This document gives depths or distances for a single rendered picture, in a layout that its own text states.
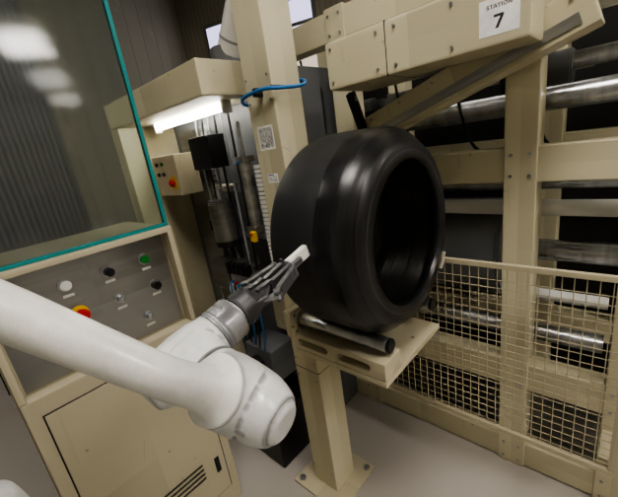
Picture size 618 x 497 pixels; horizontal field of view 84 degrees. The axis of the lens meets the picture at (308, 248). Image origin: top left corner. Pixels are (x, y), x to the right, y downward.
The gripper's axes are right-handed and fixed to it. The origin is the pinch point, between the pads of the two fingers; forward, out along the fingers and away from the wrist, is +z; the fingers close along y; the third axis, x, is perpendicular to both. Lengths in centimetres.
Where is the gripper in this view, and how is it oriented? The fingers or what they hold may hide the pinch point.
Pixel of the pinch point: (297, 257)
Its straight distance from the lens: 82.3
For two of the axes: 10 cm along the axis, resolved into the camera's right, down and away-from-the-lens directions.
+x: 3.2, 8.3, 4.6
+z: 6.0, -5.5, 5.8
